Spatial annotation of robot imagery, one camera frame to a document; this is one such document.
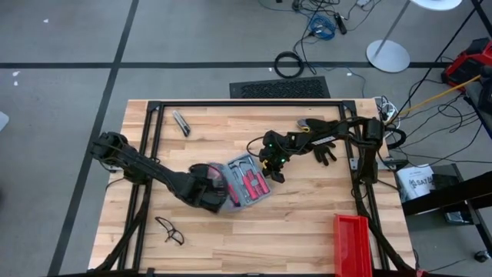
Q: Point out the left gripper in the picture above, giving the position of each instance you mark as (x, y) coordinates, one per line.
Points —
(203, 190)

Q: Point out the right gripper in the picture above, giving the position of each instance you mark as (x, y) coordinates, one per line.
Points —
(276, 148)

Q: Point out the grey plastic tool case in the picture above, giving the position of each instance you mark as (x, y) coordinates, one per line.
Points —
(240, 177)

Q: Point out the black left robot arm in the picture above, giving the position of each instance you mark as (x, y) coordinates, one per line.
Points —
(146, 169)

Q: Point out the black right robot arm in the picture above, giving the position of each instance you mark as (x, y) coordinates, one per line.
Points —
(365, 134)

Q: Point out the black safety glasses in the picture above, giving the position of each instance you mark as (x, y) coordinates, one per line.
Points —
(171, 231)

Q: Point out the black work glove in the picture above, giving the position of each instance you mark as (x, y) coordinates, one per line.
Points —
(319, 124)
(324, 154)

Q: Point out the grey utility knife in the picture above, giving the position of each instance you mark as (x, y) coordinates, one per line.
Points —
(181, 124)

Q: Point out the black floor vent grille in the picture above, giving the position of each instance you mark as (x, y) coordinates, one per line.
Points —
(280, 88)

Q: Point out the red plastic bin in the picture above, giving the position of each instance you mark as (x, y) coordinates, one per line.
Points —
(351, 246)

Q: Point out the white power strip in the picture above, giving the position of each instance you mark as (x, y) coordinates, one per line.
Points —
(388, 111)

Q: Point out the white printed bag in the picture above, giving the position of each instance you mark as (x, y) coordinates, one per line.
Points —
(413, 184)

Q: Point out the black power strip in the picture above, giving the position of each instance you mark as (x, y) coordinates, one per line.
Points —
(340, 24)

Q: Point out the white floor lamp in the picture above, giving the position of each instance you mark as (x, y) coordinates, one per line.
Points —
(388, 57)

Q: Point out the black side cart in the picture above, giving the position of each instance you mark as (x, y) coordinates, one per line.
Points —
(461, 190)

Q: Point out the thin black pole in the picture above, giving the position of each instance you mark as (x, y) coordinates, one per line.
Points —
(437, 61)

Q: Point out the grey floor object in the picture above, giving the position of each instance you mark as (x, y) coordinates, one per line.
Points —
(3, 121)

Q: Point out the red black machine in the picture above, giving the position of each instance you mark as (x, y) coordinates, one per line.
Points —
(465, 63)

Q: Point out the black caster wheel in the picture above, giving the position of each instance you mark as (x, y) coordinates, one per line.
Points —
(481, 256)

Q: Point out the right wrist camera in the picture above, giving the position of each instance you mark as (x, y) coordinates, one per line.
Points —
(277, 177)

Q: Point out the black aluminium table frame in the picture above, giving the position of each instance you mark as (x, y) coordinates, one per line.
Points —
(250, 103)

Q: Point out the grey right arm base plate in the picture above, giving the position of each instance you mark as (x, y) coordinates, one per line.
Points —
(353, 163)

